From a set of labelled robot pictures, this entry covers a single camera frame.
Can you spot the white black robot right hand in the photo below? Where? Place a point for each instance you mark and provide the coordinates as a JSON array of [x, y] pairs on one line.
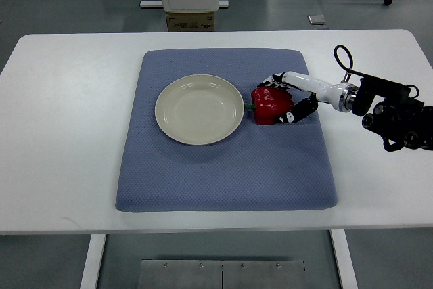
[[308, 93]]

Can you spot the grey floor plate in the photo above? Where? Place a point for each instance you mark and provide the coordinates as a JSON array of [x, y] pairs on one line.
[[318, 22]]

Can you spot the white table leg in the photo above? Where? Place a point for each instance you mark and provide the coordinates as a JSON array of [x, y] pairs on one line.
[[346, 272], [93, 261]]

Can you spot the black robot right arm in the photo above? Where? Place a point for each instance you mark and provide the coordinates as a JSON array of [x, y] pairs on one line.
[[387, 108]]

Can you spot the blue quilted mat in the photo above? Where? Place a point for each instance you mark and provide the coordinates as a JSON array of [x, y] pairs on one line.
[[257, 168]]

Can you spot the cream round plate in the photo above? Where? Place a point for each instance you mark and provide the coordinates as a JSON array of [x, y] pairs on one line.
[[199, 109]]

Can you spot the white right table leg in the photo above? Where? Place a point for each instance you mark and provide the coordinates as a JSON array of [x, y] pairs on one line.
[[346, 272]]

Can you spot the white left table leg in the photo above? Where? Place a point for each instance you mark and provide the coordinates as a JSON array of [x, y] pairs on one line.
[[93, 261]]

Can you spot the cardboard box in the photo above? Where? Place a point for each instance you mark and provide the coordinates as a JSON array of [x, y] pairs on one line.
[[190, 21]]

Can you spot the red bell pepper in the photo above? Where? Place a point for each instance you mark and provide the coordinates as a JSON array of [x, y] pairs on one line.
[[269, 104]]

